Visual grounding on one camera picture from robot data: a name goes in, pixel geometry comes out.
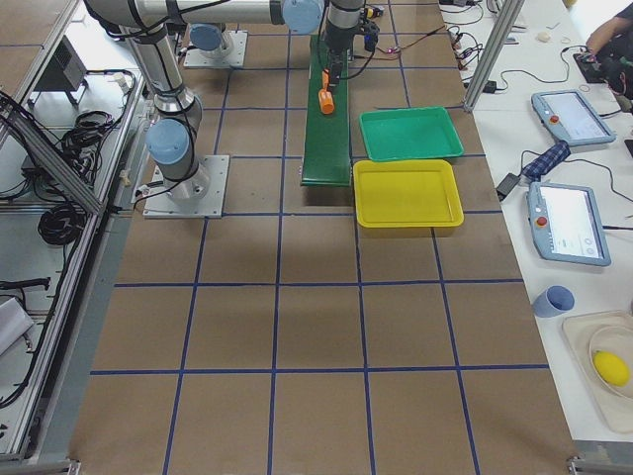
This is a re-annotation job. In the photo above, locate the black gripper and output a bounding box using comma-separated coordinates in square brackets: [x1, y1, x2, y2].
[323, 19, 356, 94]

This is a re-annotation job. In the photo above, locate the orange cylinder with 4680 label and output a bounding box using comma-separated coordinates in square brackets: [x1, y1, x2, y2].
[321, 70, 329, 90]

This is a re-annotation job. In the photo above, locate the plain orange cylinder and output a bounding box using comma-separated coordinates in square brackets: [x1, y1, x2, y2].
[317, 88, 335, 115]

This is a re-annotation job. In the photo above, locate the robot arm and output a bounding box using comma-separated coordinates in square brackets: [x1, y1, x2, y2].
[189, 22, 233, 57]
[85, 1, 374, 204]

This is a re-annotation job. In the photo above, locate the green plastic tray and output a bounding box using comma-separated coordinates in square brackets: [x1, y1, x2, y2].
[359, 107, 464, 162]

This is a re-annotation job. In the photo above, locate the green conveyor belt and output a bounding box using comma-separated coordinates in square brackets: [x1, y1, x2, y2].
[301, 35, 351, 187]

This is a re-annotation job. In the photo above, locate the yellow plastic tray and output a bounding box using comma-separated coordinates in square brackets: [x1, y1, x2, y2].
[352, 159, 464, 229]

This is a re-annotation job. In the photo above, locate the black power adapter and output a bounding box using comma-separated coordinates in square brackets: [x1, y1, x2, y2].
[496, 173, 520, 202]

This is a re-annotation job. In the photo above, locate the upper teach pendant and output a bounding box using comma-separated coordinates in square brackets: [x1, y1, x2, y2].
[530, 89, 616, 147]

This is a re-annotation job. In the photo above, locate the teach pendant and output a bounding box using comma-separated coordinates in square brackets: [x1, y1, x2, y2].
[530, 89, 616, 147]
[526, 182, 611, 267]

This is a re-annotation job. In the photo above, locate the lower teach pendant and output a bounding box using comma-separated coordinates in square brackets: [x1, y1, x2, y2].
[526, 182, 611, 267]

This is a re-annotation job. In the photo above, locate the blue plastic cup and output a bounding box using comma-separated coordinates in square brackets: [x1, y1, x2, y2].
[532, 285, 576, 318]

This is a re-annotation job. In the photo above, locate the beige tray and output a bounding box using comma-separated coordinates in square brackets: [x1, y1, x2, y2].
[560, 310, 633, 434]

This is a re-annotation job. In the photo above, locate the white bowl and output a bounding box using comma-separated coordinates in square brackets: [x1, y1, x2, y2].
[589, 326, 632, 400]

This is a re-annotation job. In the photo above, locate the yellow lemon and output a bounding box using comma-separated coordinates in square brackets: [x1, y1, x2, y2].
[592, 350, 630, 387]

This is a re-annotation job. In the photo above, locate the red black power cable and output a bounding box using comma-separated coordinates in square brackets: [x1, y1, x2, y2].
[345, 27, 446, 80]

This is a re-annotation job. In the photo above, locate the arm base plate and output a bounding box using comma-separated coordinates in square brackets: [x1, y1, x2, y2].
[184, 30, 248, 69]
[142, 155, 229, 219]

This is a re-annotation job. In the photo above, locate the aluminium frame post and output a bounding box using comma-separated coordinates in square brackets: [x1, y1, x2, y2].
[463, 0, 524, 113]

